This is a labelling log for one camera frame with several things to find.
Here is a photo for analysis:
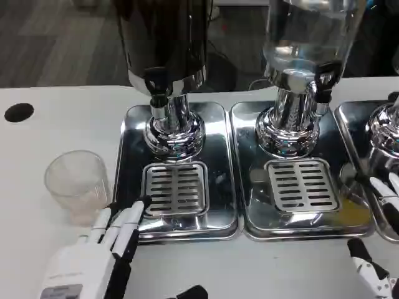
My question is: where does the steel drip tray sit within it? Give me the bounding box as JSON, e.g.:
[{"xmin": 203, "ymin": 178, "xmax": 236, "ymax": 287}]
[
  {"xmin": 334, "ymin": 100, "xmax": 399, "ymax": 244},
  {"xmin": 229, "ymin": 101, "xmax": 377, "ymax": 241},
  {"xmin": 112, "ymin": 102, "xmax": 239, "ymax": 243}
]

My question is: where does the dark drink dispenser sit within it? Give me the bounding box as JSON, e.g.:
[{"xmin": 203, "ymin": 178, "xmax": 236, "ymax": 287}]
[{"xmin": 113, "ymin": 0, "xmax": 209, "ymax": 162}]

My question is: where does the clear water drink dispenser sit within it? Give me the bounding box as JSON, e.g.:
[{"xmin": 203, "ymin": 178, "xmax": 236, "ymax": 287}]
[{"xmin": 255, "ymin": 0, "xmax": 367, "ymax": 159}]

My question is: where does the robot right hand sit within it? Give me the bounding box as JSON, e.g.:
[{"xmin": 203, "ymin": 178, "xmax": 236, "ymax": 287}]
[{"xmin": 347, "ymin": 172, "xmax": 399, "ymax": 299}]

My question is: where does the black dispenser tap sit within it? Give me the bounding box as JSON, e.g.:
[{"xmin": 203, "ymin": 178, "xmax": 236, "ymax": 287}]
[
  {"xmin": 313, "ymin": 62, "xmax": 342, "ymax": 118},
  {"xmin": 143, "ymin": 67, "xmax": 170, "ymax": 121}
]

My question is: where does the clear ribbed glass cup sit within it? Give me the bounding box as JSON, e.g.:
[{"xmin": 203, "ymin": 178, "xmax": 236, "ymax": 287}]
[{"xmin": 44, "ymin": 149, "xmax": 110, "ymax": 225}]

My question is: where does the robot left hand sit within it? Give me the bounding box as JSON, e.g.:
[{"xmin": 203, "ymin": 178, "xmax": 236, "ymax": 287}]
[{"xmin": 39, "ymin": 195, "xmax": 209, "ymax": 299}]

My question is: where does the black floor cable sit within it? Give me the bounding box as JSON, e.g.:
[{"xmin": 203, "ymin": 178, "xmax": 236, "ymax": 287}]
[{"xmin": 207, "ymin": 39, "xmax": 238, "ymax": 63}]

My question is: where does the black round counter hole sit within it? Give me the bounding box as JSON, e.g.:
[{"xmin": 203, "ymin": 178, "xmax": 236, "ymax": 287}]
[{"xmin": 4, "ymin": 103, "xmax": 35, "ymax": 124}]

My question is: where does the chrome dispenser base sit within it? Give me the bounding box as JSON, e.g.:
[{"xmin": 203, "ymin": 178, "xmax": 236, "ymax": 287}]
[{"xmin": 366, "ymin": 93, "xmax": 399, "ymax": 176}]

